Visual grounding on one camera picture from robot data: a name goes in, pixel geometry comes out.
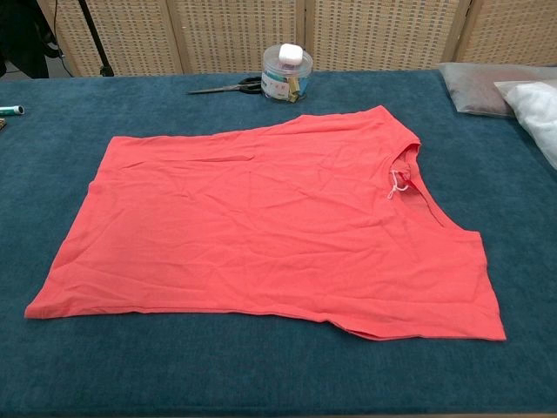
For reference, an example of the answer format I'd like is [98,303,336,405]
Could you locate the red sleeveless shirt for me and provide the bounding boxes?
[23,104,508,343]

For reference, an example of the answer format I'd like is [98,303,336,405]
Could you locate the clear plastic jar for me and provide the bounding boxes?
[261,44,314,105]

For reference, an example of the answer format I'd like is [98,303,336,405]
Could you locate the black handled scissors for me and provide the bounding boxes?
[186,76,265,96]

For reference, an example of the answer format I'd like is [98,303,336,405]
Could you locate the bag with red garment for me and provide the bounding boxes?
[437,62,557,118]

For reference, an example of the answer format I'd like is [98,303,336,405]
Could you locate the black tripod stand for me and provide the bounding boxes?
[77,0,115,78]

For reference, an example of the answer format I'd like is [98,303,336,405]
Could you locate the blue carpet table mat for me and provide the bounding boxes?
[0,69,557,417]

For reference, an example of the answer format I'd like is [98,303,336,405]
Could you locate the bag with white garment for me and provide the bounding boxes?
[493,79,557,171]

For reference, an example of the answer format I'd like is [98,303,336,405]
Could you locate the wicker folding screen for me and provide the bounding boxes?
[37,0,557,78]

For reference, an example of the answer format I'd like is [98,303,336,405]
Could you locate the white earbud case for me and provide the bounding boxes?
[278,43,305,66]

